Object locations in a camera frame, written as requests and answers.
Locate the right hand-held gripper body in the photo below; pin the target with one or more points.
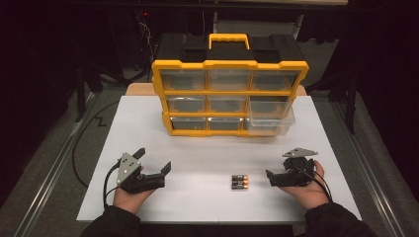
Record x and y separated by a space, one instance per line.
298 174

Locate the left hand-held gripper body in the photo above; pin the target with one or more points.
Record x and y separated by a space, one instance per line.
128 168

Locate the black and copper battery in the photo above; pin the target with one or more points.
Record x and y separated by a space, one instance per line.
239 186
239 177
239 182

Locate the clear plastic drawer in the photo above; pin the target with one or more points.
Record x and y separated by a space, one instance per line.
270 126

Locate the yellow and black organizer cabinet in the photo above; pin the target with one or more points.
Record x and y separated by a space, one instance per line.
230 54

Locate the person's right hand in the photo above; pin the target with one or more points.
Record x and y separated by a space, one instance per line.
313 194

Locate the person's left hand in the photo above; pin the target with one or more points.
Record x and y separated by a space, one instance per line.
130 201

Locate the black metal stand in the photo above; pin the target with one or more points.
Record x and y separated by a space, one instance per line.
80 95
351 98

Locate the set of clear drawers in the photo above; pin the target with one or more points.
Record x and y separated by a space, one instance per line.
183 80

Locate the metal floor rail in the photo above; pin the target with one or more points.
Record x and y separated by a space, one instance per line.
49 177
365 171

